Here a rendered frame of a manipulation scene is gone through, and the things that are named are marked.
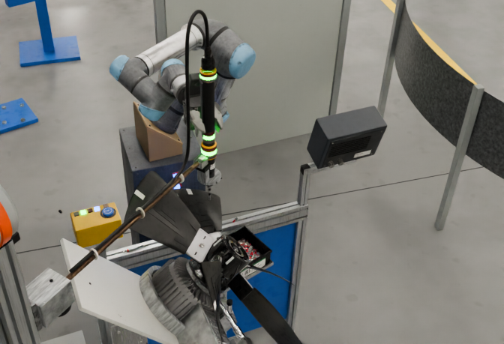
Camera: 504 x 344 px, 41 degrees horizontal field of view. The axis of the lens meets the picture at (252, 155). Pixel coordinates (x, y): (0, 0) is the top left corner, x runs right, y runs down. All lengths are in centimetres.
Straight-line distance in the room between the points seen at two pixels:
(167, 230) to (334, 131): 85
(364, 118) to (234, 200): 160
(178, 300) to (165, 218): 24
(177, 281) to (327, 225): 200
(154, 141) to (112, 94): 234
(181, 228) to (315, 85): 253
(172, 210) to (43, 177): 240
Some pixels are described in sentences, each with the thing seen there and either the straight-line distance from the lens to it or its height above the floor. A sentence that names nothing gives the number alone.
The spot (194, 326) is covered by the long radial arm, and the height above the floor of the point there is 111.
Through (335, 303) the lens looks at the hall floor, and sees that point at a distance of 354.
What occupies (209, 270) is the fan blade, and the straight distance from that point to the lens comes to 177.
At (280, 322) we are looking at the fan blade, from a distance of 202.
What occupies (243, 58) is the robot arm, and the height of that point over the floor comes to 157.
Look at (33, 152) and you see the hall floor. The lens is 454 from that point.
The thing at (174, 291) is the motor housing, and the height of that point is 116.
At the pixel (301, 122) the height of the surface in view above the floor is 11.
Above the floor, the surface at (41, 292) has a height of 157.
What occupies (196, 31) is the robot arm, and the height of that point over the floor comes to 164.
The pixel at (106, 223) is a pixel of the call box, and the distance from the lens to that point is 239.
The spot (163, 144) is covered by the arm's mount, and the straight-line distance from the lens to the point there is 270.
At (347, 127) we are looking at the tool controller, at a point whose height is 124.
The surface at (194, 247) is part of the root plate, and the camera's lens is 202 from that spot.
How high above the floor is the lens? 272
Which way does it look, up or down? 39 degrees down
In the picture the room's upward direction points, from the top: 2 degrees clockwise
